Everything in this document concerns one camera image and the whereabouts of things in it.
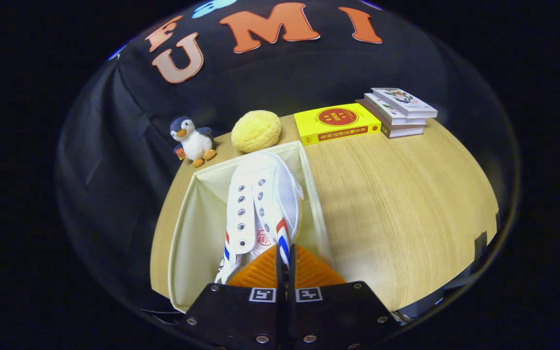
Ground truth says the yellow plush ball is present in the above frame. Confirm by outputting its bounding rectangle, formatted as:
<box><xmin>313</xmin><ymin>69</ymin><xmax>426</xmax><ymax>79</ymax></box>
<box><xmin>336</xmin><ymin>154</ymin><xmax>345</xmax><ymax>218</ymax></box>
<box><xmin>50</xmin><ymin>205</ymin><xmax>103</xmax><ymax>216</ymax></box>
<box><xmin>231</xmin><ymin>110</ymin><xmax>282</xmax><ymax>154</ymax></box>

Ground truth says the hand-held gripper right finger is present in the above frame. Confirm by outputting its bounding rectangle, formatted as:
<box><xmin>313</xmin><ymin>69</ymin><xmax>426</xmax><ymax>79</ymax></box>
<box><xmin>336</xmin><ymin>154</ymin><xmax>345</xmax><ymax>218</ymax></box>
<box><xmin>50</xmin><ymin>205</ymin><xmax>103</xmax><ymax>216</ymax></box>
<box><xmin>289</xmin><ymin>244</ymin><xmax>398</xmax><ymax>350</ymax></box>

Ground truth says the yellow book with red circle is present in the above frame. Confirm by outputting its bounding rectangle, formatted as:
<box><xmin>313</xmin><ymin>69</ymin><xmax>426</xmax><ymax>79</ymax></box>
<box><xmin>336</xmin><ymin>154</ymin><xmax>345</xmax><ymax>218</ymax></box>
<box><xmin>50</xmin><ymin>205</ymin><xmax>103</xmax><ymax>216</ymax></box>
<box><xmin>294</xmin><ymin>103</ymin><xmax>382</xmax><ymax>146</ymax></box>

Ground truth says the white floral cover book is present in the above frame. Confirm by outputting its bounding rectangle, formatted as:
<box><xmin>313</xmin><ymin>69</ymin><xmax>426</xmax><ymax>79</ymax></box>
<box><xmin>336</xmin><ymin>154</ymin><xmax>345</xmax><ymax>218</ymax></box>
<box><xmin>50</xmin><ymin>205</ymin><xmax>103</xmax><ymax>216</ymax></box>
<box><xmin>371</xmin><ymin>87</ymin><xmax>438</xmax><ymax>119</ymax></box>

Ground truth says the penguin plush toy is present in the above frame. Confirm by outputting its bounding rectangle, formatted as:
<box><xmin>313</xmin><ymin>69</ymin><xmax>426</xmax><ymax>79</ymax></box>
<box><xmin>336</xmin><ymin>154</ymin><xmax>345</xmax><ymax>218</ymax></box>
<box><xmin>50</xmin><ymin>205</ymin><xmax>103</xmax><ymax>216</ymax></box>
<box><xmin>170</xmin><ymin>116</ymin><xmax>217</xmax><ymax>168</ymax></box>

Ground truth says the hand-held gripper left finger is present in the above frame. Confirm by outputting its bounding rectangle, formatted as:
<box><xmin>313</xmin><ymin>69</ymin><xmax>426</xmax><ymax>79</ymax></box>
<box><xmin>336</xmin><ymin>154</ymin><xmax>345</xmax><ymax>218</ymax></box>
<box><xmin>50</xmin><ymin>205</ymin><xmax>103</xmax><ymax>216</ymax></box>
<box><xmin>184</xmin><ymin>245</ymin><xmax>289</xmax><ymax>350</ymax></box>

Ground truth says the beige fabric storage box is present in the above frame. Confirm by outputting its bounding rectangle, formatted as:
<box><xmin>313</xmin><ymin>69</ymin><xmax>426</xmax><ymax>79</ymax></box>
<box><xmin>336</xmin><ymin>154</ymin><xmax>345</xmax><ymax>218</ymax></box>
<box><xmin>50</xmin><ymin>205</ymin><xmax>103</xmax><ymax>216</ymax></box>
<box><xmin>167</xmin><ymin>141</ymin><xmax>332</xmax><ymax>313</ymax></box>

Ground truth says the white shoe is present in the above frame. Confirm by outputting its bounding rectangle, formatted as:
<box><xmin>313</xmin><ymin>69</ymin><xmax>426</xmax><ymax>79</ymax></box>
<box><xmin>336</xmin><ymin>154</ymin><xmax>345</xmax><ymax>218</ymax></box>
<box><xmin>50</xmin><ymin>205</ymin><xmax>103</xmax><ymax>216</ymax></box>
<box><xmin>214</xmin><ymin>151</ymin><xmax>305</xmax><ymax>285</ymax></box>

